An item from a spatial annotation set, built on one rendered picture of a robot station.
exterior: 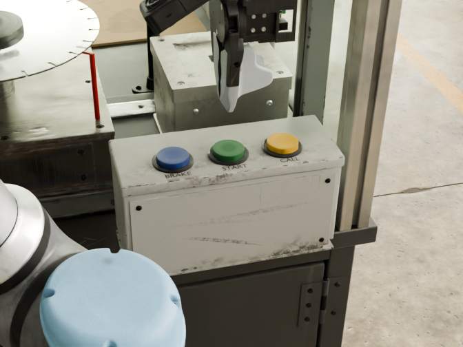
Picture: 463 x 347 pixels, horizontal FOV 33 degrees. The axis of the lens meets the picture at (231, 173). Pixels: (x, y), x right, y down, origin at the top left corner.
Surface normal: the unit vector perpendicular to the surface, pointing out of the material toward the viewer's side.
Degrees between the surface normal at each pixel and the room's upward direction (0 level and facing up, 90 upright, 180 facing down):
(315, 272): 90
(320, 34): 90
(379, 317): 0
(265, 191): 90
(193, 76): 0
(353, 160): 90
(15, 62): 0
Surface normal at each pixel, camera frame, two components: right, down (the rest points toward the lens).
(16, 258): 0.37, -0.15
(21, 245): 0.47, -0.31
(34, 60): 0.02, -0.82
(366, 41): 0.26, 0.55
